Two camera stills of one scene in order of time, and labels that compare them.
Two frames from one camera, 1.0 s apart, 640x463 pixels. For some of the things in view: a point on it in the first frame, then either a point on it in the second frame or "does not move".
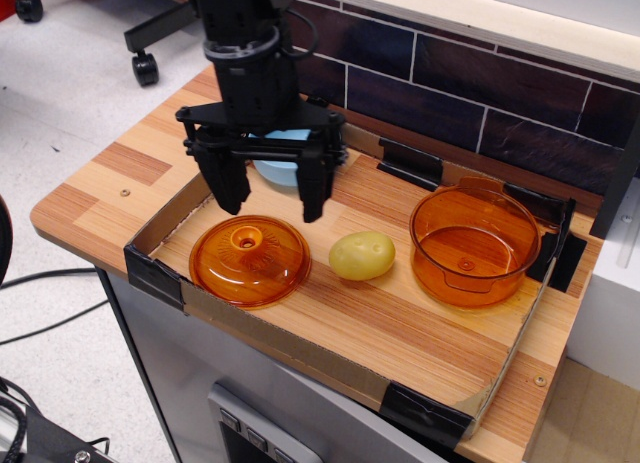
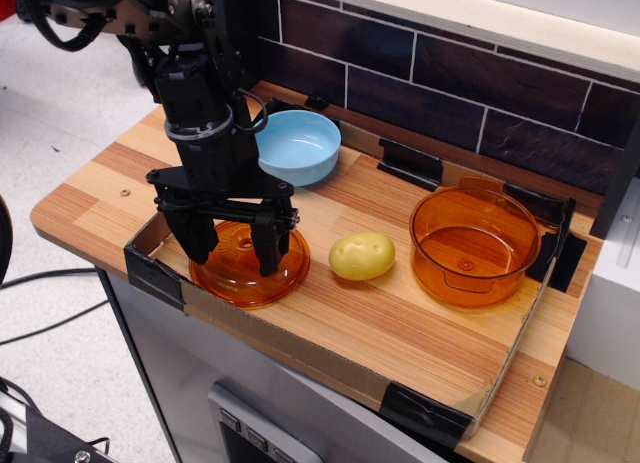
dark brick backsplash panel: (526, 118) does not move
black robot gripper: (262, 117) to (221, 176)
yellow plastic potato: (361, 255) does not move
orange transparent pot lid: (250, 262) does not move
